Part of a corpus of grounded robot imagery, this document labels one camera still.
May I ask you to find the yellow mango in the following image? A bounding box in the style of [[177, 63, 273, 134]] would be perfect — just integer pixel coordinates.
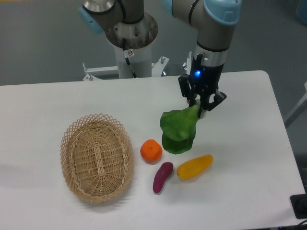
[[177, 154, 213, 180]]

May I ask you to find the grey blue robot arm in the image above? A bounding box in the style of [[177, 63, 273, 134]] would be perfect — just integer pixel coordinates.
[[78, 0, 242, 113]]

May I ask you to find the black cable on pedestal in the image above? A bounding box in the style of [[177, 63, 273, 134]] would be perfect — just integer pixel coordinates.
[[122, 38, 138, 79]]

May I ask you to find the white metal mounting frame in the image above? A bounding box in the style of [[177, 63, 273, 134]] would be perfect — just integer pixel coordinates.
[[82, 50, 193, 81]]

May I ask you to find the purple sweet potato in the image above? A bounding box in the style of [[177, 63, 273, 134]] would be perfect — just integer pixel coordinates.
[[153, 162, 174, 194]]

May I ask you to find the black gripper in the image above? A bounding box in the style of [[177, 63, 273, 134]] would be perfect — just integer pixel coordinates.
[[178, 54, 227, 118]]

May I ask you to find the woven wicker basket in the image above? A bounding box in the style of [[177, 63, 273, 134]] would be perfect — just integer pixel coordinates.
[[60, 114, 134, 204]]

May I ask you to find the black device at table corner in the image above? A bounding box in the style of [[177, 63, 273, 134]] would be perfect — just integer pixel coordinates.
[[290, 194, 307, 219]]

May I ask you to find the orange tangerine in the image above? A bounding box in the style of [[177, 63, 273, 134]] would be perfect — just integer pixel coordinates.
[[140, 139, 163, 163]]

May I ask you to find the green bok choy vegetable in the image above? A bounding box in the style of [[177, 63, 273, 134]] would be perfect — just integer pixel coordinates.
[[159, 102, 201, 155]]

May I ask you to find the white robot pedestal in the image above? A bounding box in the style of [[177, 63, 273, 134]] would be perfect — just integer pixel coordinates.
[[114, 45, 152, 79]]

